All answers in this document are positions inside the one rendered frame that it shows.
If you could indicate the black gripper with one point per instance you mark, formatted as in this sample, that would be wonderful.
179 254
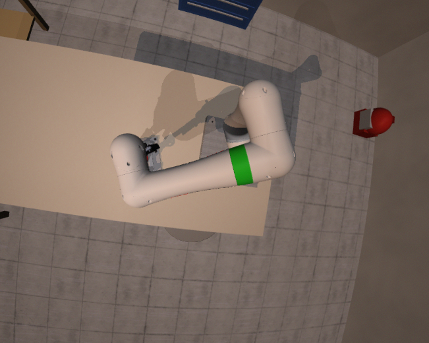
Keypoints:
152 148

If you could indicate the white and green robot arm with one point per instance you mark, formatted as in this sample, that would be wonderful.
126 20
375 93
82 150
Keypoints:
266 152

